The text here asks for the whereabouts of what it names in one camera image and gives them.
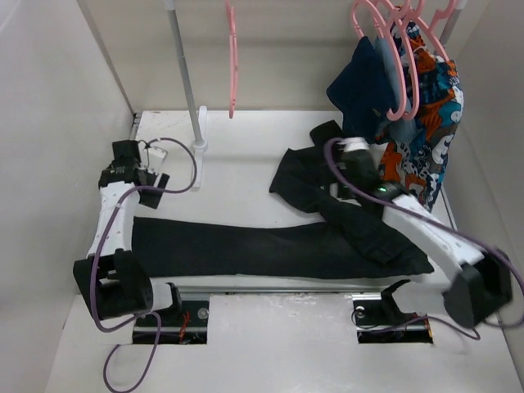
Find black trousers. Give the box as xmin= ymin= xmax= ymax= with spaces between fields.
xmin=132 ymin=120 xmax=434 ymax=280

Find grey rack pole right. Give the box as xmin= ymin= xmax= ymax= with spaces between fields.
xmin=436 ymin=0 xmax=468 ymax=49

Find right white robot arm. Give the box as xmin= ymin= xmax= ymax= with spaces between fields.
xmin=323 ymin=143 xmax=515 ymax=329

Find grey rack pole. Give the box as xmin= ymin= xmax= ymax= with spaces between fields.
xmin=436 ymin=0 xmax=468 ymax=49
xmin=164 ymin=0 xmax=207 ymax=151

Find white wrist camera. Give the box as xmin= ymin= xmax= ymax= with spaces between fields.
xmin=140 ymin=146 xmax=168 ymax=174
xmin=341 ymin=137 xmax=369 ymax=153

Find empty pink hanger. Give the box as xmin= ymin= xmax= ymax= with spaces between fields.
xmin=224 ymin=0 xmax=238 ymax=120

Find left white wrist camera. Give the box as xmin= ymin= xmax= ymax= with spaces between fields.
xmin=140 ymin=146 xmax=168 ymax=174

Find colourful patterned shorts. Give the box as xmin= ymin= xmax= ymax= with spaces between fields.
xmin=376 ymin=8 xmax=464 ymax=211

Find navy blue shorts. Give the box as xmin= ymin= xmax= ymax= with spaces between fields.
xmin=326 ymin=37 xmax=397 ymax=144

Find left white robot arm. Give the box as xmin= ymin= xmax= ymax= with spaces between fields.
xmin=73 ymin=140 xmax=183 ymax=325

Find pink hanger middle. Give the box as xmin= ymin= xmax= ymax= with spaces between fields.
xmin=372 ymin=1 xmax=420 ymax=121

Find pink hanger front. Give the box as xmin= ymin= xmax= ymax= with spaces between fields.
xmin=350 ymin=0 xmax=410 ymax=122

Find white rack base foot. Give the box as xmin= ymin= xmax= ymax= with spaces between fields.
xmin=192 ymin=106 xmax=208 ymax=190

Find grey blue garment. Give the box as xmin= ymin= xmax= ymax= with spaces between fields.
xmin=375 ymin=38 xmax=417 ymax=143

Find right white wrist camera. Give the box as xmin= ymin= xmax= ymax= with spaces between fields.
xmin=341 ymin=137 xmax=369 ymax=153

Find pink hanger back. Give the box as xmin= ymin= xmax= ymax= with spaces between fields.
xmin=401 ymin=0 xmax=449 ymax=61

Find grey rack pole left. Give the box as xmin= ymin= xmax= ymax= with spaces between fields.
xmin=164 ymin=0 xmax=207 ymax=151

